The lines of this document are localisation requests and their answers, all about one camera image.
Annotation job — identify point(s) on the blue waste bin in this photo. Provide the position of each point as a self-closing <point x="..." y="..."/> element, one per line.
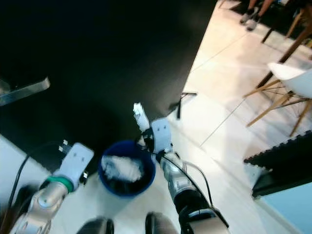
<point x="126" y="191"/>

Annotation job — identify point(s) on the dark wooden table leg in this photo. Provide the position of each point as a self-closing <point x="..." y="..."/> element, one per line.
<point x="287" y="53"/>

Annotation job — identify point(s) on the white chair with wooden legs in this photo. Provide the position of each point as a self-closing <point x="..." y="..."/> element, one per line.
<point x="290" y="75"/>

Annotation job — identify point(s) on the grey robot left leg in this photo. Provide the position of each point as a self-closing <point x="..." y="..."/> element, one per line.
<point x="95" y="226"/>

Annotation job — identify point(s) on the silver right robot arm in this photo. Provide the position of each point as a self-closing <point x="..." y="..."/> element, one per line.
<point x="175" y="178"/>

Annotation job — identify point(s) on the black foam puzzle mat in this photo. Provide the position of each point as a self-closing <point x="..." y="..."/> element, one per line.
<point x="280" y="151"/>

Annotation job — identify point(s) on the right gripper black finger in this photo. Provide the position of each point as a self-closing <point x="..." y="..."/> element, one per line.
<point x="142" y="136"/>
<point x="150" y="134"/>

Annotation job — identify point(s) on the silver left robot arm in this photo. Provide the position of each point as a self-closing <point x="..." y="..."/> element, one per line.
<point x="48" y="200"/>

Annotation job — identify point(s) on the person in grey sneakers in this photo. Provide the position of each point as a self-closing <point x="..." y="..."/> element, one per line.
<point x="253" y="19"/>

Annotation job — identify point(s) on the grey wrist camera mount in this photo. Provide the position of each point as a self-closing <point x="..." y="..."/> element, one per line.
<point x="162" y="136"/>
<point x="76" y="163"/>

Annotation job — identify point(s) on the black door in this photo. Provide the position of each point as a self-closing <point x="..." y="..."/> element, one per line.
<point x="107" y="48"/>

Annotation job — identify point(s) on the black door stop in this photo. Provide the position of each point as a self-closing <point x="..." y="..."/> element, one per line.
<point x="187" y="93"/>

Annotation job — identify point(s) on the clear plastic wrapper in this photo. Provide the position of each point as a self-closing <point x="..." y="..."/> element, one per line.
<point x="141" y="117"/>

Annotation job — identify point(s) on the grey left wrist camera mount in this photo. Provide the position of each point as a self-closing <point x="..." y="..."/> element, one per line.
<point x="76" y="163"/>

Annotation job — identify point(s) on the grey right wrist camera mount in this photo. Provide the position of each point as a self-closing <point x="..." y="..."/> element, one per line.
<point x="162" y="136"/>

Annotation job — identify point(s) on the white crumpled rubbish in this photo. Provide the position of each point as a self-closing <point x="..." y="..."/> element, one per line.
<point x="122" y="168"/>

